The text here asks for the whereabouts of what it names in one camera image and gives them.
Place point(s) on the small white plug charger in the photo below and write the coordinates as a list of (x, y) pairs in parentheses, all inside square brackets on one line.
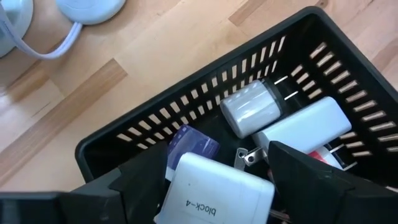
[(248, 109)]

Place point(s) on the black plastic basket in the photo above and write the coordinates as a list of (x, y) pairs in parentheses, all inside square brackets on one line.
[(295, 34)]

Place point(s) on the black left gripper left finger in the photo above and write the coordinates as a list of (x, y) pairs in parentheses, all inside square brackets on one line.
[(109, 202)]

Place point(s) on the pink plug charger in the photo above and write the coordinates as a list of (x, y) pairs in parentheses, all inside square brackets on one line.
[(323, 157)]

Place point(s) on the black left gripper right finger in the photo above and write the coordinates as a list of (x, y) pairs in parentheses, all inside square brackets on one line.
[(326, 199)]

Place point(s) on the white cube charger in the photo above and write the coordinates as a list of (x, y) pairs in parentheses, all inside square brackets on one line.
[(217, 193), (304, 127)]

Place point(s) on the purple plug charger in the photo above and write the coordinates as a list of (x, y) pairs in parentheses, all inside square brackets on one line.
[(192, 143)]

